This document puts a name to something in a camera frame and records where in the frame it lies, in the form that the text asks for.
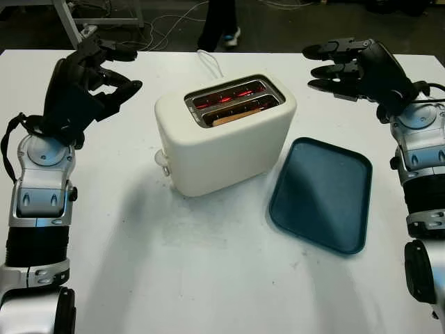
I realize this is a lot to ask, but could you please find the toast slice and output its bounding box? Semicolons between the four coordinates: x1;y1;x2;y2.
211;109;260;127

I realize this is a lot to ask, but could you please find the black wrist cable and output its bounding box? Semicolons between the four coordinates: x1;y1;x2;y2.
413;80;445;105
0;113;45;184

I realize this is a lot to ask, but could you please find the white floor cable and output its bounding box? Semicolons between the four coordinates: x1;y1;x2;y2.
138;0;211;52

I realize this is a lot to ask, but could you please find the white metal table frame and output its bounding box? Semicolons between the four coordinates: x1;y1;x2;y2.
51;0;145;49

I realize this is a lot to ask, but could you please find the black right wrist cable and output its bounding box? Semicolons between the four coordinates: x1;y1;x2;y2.
413;80;445;105

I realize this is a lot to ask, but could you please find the white toaster power cord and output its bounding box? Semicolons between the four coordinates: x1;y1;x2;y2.
196;48;225;80

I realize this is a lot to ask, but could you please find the dark teal plastic tray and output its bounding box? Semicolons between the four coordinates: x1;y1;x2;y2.
268;136;374;257

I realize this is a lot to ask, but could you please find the cream white toaster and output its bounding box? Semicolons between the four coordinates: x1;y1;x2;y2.
154;73;298;198

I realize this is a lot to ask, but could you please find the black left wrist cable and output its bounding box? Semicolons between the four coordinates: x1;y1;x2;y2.
0;113;45;184

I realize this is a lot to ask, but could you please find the white toaster lever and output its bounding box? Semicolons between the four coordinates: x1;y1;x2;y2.
154;148;170;167

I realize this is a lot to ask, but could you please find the person in beige jacket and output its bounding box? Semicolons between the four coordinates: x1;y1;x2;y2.
196;0;242;53

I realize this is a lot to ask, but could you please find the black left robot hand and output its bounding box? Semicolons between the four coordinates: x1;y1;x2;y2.
44;34;143;123

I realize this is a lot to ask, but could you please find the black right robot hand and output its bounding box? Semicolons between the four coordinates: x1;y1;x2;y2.
301;37;420;105

